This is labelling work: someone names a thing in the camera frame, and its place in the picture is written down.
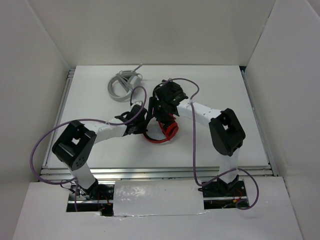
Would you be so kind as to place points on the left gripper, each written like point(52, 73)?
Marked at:
point(142, 129)

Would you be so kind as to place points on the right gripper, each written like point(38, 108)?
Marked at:
point(154, 102)

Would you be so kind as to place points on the red and black headphones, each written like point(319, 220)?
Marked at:
point(169, 129)

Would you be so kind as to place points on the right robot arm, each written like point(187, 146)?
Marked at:
point(169, 101)

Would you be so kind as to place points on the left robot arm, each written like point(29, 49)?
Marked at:
point(74, 145)

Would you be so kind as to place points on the white cover plate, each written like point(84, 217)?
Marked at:
point(157, 198)

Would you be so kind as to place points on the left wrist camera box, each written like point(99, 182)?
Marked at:
point(139, 103)

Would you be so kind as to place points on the aluminium rail frame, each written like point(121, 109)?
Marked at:
point(133, 157)

